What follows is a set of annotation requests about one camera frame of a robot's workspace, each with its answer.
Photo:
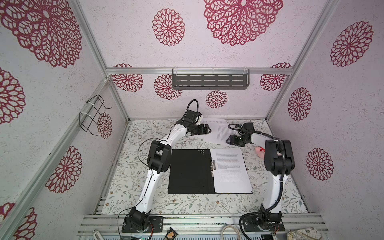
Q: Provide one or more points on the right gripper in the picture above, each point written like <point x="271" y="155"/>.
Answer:
<point x="232" y="140"/>

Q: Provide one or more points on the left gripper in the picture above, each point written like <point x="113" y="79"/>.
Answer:
<point x="202" y="131"/>

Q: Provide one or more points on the printed paper sheet back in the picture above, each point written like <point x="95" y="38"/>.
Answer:
<point x="220" y="131"/>

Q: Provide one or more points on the printed paper sheet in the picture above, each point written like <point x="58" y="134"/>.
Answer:
<point x="230" y="175"/>
<point x="220" y="131"/>

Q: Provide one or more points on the blue black folder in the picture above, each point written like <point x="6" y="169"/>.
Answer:
<point x="190" y="172"/>

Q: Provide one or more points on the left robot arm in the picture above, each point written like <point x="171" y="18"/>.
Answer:
<point x="158" y="162"/>

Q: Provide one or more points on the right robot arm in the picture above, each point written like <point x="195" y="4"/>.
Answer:
<point x="278" y="161"/>

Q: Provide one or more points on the metal folder clip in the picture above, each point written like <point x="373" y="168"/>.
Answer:
<point x="212" y="168"/>

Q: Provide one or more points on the pink plush toy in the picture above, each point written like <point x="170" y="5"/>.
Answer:
<point x="260" y="152"/>

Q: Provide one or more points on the patterned cloth bag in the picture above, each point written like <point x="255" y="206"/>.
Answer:
<point x="304" y="234"/>

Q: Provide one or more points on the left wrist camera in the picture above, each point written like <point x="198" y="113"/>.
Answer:
<point x="198" y="119"/>

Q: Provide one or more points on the grey wall shelf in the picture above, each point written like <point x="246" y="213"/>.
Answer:
<point x="215" y="80"/>

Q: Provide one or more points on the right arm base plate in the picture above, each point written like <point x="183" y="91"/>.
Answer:
<point x="265" y="222"/>

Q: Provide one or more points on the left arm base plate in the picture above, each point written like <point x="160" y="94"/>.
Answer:
<point x="140" y="222"/>

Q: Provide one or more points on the black wire wall rack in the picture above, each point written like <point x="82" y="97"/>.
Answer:
<point x="90" y="117"/>

